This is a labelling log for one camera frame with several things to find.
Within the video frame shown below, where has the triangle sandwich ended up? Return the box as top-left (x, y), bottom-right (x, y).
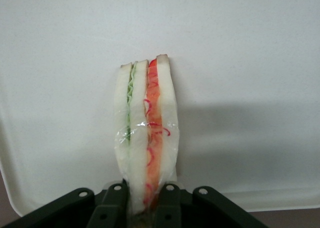
top-left (113, 53), bottom-right (181, 221)

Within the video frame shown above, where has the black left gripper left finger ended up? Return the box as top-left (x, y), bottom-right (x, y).
top-left (0, 181), bottom-right (129, 228)

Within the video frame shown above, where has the beige plastic tray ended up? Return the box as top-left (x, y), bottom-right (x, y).
top-left (0, 0), bottom-right (320, 218)

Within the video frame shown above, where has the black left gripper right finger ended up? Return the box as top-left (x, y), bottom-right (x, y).
top-left (151, 181), bottom-right (271, 228)

